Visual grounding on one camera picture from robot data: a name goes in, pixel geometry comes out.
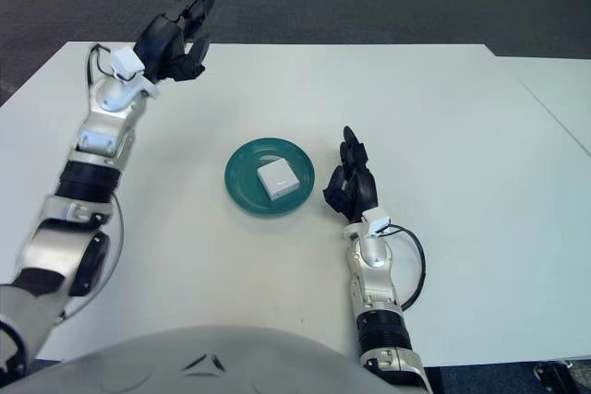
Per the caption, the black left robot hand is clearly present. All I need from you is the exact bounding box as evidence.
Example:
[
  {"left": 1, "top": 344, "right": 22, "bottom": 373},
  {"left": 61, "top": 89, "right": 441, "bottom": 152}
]
[{"left": 133, "top": 0, "right": 224, "bottom": 86}]

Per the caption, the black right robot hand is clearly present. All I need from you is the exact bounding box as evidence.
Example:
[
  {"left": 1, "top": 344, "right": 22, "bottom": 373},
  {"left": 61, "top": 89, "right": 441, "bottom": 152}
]
[{"left": 321, "top": 125, "right": 380, "bottom": 224}]

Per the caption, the white square charger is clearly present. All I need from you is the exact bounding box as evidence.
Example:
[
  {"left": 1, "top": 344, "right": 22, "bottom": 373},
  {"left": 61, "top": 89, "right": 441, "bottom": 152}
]
[{"left": 256, "top": 158, "right": 300, "bottom": 201}]

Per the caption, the teal round plate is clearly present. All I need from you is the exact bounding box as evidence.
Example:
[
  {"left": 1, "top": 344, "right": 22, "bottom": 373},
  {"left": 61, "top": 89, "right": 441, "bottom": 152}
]
[{"left": 223, "top": 137, "right": 317, "bottom": 218}]

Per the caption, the grey robot torso shell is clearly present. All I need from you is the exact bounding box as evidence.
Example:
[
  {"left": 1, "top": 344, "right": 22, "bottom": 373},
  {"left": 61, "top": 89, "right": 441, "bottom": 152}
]
[{"left": 0, "top": 324, "right": 404, "bottom": 394}]

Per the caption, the black metal stand base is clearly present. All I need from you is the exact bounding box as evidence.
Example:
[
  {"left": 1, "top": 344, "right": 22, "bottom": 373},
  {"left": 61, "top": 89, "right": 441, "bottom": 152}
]
[{"left": 533, "top": 360, "right": 591, "bottom": 394}]

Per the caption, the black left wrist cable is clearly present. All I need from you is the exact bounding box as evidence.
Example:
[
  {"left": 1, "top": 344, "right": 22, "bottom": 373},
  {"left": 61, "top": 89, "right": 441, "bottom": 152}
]
[{"left": 86, "top": 42, "right": 122, "bottom": 86}]

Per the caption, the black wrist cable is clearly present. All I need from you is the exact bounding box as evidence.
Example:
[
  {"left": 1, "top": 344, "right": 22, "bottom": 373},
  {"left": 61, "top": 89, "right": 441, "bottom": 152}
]
[
  {"left": 86, "top": 42, "right": 122, "bottom": 86},
  {"left": 385, "top": 223, "right": 427, "bottom": 313}
]

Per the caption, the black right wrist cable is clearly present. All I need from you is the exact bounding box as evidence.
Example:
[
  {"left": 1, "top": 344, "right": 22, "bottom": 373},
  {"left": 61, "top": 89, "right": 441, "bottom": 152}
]
[{"left": 385, "top": 223, "right": 427, "bottom": 313}]

